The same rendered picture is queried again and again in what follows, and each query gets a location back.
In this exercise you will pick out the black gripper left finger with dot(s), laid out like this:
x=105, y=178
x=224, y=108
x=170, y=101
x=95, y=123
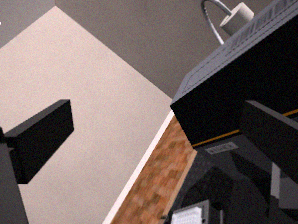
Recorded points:
x=30, y=145

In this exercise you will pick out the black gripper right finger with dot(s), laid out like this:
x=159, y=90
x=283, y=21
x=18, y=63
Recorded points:
x=273, y=134

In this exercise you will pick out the white curved hose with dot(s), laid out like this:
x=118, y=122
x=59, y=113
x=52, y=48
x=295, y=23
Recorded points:
x=223, y=7

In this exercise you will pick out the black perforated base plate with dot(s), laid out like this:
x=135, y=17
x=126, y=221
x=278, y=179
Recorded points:
x=203, y=181

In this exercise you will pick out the white multi-well plate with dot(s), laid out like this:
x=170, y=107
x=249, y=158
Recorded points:
x=191, y=216

